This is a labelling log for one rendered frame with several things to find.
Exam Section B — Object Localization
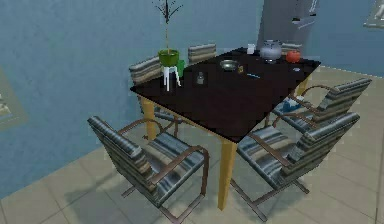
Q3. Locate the blue and white box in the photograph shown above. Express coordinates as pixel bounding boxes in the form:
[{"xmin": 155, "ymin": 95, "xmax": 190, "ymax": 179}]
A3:
[{"xmin": 281, "ymin": 95, "xmax": 306, "ymax": 112}]

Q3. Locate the house plant in green pot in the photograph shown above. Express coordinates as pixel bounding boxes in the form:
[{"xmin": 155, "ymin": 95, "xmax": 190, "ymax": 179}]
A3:
[{"xmin": 152, "ymin": 0, "xmax": 184, "ymax": 92}]

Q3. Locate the dark table with yellow legs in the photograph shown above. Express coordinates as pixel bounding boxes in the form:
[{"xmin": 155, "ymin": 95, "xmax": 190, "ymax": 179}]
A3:
[{"xmin": 129, "ymin": 46, "xmax": 322, "ymax": 212}]

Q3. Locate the striped armchair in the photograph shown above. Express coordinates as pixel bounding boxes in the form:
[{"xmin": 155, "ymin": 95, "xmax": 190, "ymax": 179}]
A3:
[
  {"xmin": 272, "ymin": 77, "xmax": 373, "ymax": 134},
  {"xmin": 128, "ymin": 55, "xmax": 184, "ymax": 141},
  {"xmin": 280, "ymin": 42, "xmax": 304, "ymax": 56},
  {"xmin": 87, "ymin": 115, "xmax": 210, "ymax": 224},
  {"xmin": 229, "ymin": 111, "xmax": 361, "ymax": 223},
  {"xmin": 187, "ymin": 43, "xmax": 218, "ymax": 66}
]

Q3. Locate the green cup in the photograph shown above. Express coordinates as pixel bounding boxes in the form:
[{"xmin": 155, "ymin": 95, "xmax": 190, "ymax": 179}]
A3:
[{"xmin": 176, "ymin": 59, "xmax": 186, "ymax": 78}]

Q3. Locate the grey fridge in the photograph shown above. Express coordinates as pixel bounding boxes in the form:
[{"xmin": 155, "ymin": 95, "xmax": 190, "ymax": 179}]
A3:
[{"xmin": 256, "ymin": 0, "xmax": 321, "ymax": 52}]

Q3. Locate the grey metal bowl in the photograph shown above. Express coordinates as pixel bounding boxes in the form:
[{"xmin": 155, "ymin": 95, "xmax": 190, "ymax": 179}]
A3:
[{"xmin": 219, "ymin": 59, "xmax": 239, "ymax": 72}]

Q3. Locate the grey glass vase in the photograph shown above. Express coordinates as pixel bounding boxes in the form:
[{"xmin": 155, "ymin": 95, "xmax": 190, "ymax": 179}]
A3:
[{"xmin": 259, "ymin": 39, "xmax": 283, "ymax": 64}]

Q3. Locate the red tomato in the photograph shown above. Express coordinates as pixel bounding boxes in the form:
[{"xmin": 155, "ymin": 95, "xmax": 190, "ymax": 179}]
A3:
[{"xmin": 285, "ymin": 50, "xmax": 302, "ymax": 64}]

